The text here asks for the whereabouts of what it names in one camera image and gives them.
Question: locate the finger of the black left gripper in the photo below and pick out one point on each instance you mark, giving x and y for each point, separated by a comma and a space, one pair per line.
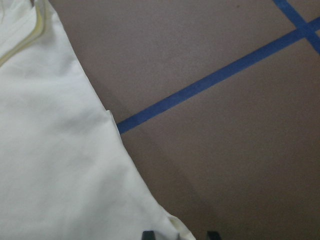
148, 235
212, 235

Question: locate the cream long-sleeve printed shirt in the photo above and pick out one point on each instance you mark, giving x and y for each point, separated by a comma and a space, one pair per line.
64, 171

